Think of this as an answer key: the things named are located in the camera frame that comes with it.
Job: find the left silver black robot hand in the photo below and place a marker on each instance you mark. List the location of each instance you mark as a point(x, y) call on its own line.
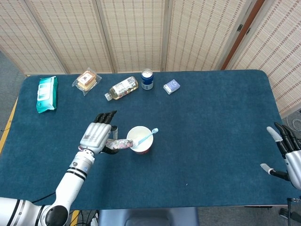
point(96, 137)

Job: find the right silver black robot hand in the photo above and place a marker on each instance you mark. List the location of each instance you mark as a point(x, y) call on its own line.
point(291, 157)

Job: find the floral white toothpaste tube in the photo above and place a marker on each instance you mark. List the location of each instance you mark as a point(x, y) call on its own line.
point(120, 143)

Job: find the red paper noodle cup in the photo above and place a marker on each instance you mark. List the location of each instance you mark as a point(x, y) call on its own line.
point(141, 143)

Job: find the light blue toothbrush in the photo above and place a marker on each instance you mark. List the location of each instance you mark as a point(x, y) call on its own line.
point(145, 137)

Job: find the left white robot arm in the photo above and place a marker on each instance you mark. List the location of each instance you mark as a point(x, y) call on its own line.
point(70, 183)

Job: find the black caster wheel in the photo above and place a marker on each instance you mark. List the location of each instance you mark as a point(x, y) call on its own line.
point(283, 212)

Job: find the floral label tea bottle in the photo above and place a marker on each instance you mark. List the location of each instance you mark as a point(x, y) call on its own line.
point(122, 88)

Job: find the plastic wrapped sandwich cake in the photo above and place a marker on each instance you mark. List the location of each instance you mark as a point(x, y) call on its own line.
point(87, 80)

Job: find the green wet wipes pack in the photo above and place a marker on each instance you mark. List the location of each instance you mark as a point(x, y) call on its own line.
point(47, 94)

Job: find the blue drink can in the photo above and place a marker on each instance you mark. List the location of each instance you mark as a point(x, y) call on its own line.
point(147, 82)

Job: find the blue white tissue pack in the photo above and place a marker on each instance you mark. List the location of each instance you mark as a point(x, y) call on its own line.
point(172, 86)

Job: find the blue table cloth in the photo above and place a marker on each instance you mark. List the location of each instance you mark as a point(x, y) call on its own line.
point(211, 113)

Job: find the grey blue chair seat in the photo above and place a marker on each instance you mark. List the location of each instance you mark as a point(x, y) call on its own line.
point(145, 216)

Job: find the woven bamboo folding screen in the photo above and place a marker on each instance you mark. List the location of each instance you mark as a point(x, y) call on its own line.
point(134, 35)

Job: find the metal screen hinge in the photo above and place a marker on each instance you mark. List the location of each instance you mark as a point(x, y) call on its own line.
point(248, 31)
point(240, 28)

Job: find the brown wooden post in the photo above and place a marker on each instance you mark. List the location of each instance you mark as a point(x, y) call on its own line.
point(244, 30)

